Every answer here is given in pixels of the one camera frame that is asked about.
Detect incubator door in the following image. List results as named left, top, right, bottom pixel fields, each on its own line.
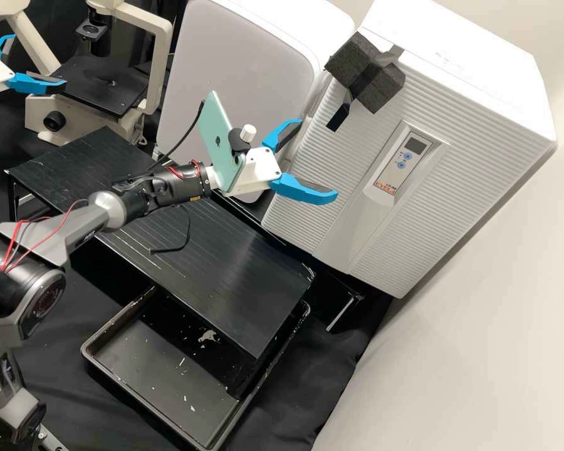
left=262, top=31, right=558, bottom=300

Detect black tray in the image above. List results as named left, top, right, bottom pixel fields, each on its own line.
left=80, top=284, right=311, bottom=450

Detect black platform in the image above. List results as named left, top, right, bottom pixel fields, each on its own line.
left=5, top=125, right=170, bottom=222
left=93, top=195, right=316, bottom=400

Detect cream microscope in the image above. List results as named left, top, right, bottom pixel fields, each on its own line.
left=0, top=0, right=174, bottom=147

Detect right wrist camera phone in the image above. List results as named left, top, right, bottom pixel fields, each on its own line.
left=197, top=90, right=258, bottom=194

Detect white incubator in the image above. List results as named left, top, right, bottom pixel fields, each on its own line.
left=310, top=0, right=558, bottom=142

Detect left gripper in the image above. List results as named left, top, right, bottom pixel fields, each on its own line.
left=0, top=33, right=68, bottom=99

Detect black cable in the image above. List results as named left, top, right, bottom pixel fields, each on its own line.
left=148, top=206, right=192, bottom=254
left=112, top=98, right=206, bottom=191

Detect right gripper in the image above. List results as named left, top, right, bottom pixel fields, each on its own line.
left=225, top=118, right=340, bottom=206

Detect glossy black stand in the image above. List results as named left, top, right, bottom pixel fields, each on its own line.
left=310, top=267, right=372, bottom=335

